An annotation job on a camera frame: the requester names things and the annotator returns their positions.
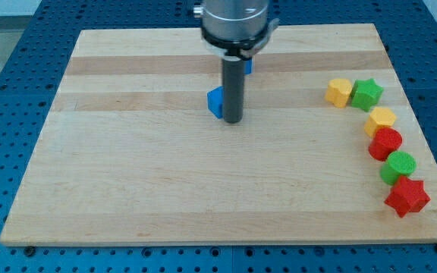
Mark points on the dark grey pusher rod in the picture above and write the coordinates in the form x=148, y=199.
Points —
x=233, y=90

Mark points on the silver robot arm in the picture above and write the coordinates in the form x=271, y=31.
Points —
x=235, y=31

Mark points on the yellow hexagon block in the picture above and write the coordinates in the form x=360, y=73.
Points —
x=379, y=117

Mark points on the blue block behind rod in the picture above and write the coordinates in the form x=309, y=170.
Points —
x=248, y=69

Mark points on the blue block near rod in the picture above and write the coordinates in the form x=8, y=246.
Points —
x=214, y=102

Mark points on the yellow heart block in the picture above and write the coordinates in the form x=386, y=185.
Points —
x=338, y=92

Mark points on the wooden board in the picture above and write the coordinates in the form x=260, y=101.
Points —
x=130, y=155

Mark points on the green star block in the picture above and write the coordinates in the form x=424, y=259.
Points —
x=365, y=94

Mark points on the red cylinder block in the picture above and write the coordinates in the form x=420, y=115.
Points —
x=385, y=142

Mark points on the green cylinder block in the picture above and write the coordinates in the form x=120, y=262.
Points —
x=398, y=163

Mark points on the blue perforated table plate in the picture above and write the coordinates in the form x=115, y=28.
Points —
x=33, y=71

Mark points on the red star block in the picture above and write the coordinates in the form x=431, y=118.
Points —
x=407, y=196

